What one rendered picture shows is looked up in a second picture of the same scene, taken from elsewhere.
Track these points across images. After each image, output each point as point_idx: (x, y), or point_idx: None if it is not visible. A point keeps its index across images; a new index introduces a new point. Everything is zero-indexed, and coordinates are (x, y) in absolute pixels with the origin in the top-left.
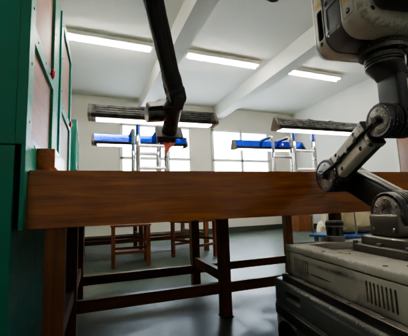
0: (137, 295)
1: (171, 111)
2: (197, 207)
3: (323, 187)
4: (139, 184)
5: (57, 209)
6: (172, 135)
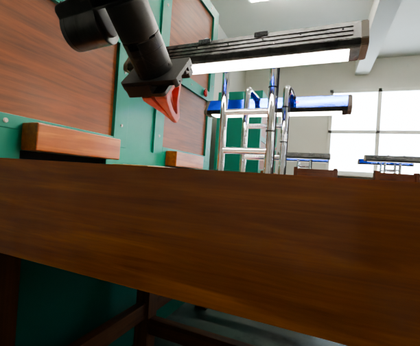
0: (219, 342)
1: (109, 5)
2: (189, 269)
3: None
4: (79, 191)
5: None
6: (149, 76)
